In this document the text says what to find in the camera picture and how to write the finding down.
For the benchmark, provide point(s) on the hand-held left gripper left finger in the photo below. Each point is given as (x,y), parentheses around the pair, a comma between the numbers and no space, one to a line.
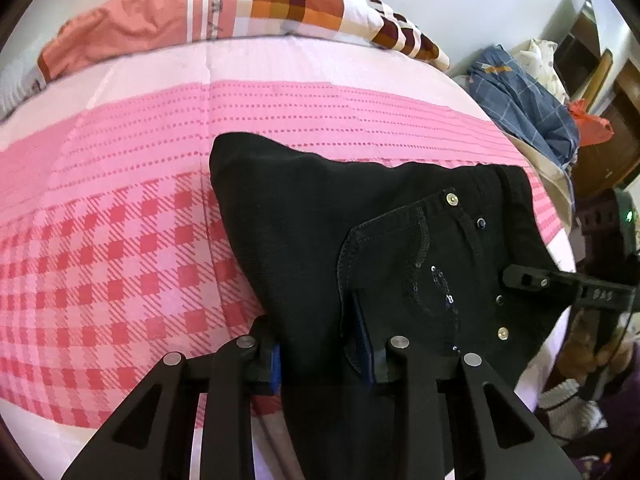
(274,370)

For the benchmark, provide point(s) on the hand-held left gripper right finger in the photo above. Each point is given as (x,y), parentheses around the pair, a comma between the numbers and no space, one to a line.
(364,350)

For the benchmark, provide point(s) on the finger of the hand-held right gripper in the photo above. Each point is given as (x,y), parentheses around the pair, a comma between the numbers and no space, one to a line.
(530,278)

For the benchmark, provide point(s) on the black pants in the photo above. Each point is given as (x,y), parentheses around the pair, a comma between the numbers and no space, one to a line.
(310,240)

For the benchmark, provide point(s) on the person's right hand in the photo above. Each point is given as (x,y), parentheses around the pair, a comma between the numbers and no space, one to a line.
(582,352)

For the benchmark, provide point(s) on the beige mattress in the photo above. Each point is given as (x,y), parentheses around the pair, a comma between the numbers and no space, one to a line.
(547,175)

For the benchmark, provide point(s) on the red plastic bag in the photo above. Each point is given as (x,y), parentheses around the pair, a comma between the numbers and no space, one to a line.
(590,125)

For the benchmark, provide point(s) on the brown wooden cabinet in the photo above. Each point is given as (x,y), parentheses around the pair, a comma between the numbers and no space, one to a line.
(617,125)

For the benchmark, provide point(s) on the blue plaid cloth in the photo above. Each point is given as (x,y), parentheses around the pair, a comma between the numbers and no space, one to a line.
(520,100)

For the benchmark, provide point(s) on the pink checked bed sheet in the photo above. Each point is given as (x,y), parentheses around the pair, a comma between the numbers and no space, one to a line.
(125,210)

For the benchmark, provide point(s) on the white patterned cloth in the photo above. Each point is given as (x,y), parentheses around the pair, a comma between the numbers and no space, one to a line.
(542,60)

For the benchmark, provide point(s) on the wooden framed mirror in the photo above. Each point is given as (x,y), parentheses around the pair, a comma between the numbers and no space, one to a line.
(582,45)

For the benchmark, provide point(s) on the orange plaid quilt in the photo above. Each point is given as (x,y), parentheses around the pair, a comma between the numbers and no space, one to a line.
(150,15)

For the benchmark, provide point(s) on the light blue striped cloth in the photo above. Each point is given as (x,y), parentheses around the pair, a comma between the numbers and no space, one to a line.
(15,90)

